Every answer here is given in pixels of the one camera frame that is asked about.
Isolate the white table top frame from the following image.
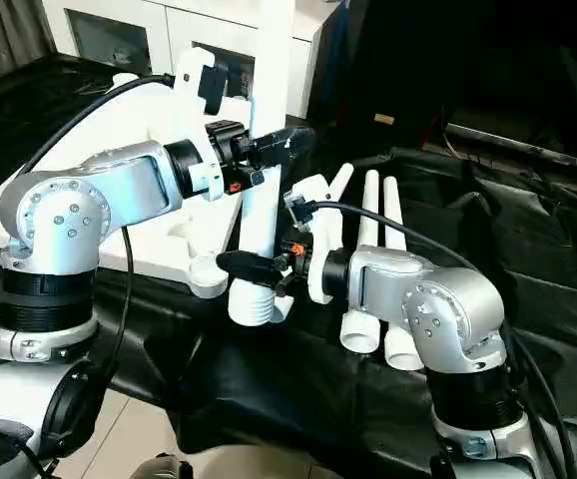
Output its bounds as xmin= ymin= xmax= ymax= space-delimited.
xmin=0 ymin=72 xmax=262 ymax=301

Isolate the black metal rail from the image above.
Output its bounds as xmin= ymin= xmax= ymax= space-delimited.
xmin=444 ymin=122 xmax=577 ymax=169

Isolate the black work mat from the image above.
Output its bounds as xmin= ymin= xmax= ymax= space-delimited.
xmin=0 ymin=52 xmax=577 ymax=475

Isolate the white plastic table leg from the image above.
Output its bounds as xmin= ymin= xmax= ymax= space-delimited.
xmin=226 ymin=0 xmax=298 ymax=328
xmin=380 ymin=177 xmax=431 ymax=373
xmin=339 ymin=170 xmax=385 ymax=354
xmin=269 ymin=164 xmax=356 ymax=322

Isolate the white glass-door cabinet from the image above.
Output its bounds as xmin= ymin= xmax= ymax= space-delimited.
xmin=39 ymin=0 xmax=345 ymax=123

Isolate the grey curtain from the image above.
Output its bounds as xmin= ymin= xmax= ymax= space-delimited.
xmin=0 ymin=0 xmax=58 ymax=73

